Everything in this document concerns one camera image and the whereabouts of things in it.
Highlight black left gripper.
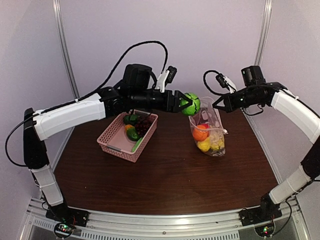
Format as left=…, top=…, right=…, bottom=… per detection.
left=130, top=89, right=193, bottom=113

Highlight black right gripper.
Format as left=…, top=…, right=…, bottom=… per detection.
left=213, top=87, right=263, bottom=113

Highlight green toy watermelon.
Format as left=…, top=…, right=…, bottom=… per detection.
left=180, top=92, right=202, bottom=116

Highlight red toy apple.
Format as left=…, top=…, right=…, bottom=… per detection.
left=201, top=123, right=210, bottom=129

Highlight clear dotted zip top bag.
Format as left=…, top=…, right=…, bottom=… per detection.
left=188, top=97, right=228, bottom=157

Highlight orange toy orange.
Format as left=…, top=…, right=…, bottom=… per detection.
left=192, top=125, right=209, bottom=142

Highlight yellow toy banana bunch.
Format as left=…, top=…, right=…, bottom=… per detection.
left=210, top=137, right=225, bottom=151

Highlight yellow toy lemon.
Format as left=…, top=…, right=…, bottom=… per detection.
left=197, top=140, right=211, bottom=153

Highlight purple toy grapes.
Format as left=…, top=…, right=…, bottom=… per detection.
left=134, top=116, right=153, bottom=138

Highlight green toy pepper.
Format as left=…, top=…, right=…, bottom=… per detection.
left=126, top=127, right=140, bottom=142

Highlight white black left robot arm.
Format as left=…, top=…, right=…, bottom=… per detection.
left=23, top=64, right=193, bottom=222

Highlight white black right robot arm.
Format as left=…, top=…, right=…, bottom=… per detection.
left=212, top=65, right=320, bottom=221

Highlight green toy vegetable back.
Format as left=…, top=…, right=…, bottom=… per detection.
left=123, top=114, right=139, bottom=126

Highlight green toy cucumber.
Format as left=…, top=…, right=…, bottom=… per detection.
left=131, top=137, right=143, bottom=153

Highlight pink perforated plastic basket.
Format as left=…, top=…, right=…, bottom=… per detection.
left=96, top=110, right=158, bottom=163

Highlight right round circuit board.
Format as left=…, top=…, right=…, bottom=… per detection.
left=254, top=222, right=275, bottom=239

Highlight round circuit board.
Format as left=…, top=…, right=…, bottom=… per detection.
left=254, top=222, right=275, bottom=239
left=53, top=222, right=75, bottom=239

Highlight left round circuit board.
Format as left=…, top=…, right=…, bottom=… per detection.
left=53, top=222, right=75, bottom=239

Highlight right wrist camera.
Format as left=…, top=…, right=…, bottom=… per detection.
left=215, top=73, right=237, bottom=94

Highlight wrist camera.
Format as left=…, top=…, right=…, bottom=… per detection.
left=154, top=66, right=178, bottom=93
left=215, top=73, right=237, bottom=94

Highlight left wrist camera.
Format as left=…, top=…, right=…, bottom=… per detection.
left=154, top=66, right=178, bottom=93

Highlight black right camera cable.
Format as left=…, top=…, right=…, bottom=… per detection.
left=202, top=69, right=225, bottom=96

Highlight black camera cable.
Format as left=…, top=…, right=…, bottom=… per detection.
left=94, top=41, right=169, bottom=93
left=202, top=69, right=225, bottom=96

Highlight black left camera cable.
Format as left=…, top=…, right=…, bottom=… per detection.
left=94, top=41, right=169, bottom=93

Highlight aluminium corner post right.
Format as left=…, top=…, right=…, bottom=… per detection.
left=254, top=0, right=273, bottom=66

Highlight aluminium corner post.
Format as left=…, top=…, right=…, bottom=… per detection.
left=254, top=0, right=273, bottom=66
left=52, top=0, right=80, bottom=99

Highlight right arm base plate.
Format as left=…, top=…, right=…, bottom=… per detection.
left=239, top=206, right=282, bottom=227

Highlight aluminium front rail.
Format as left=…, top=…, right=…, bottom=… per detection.
left=24, top=197, right=311, bottom=240

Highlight aluminium corner post left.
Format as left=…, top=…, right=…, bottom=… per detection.
left=52, top=0, right=80, bottom=99

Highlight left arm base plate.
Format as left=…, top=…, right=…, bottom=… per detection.
left=45, top=203, right=89, bottom=227

